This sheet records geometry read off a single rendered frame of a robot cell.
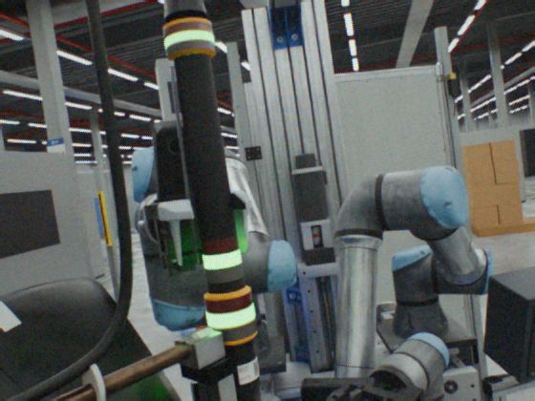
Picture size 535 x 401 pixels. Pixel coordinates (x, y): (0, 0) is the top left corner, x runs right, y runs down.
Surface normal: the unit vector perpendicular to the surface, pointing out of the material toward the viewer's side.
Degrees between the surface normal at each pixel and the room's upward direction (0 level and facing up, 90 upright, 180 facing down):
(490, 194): 90
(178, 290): 90
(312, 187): 90
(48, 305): 44
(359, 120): 91
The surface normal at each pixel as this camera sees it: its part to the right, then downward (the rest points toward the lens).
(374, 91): 0.22, 0.04
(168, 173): 0.37, 0.49
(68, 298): 0.50, -0.81
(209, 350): 0.73, -0.07
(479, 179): -0.22, 0.08
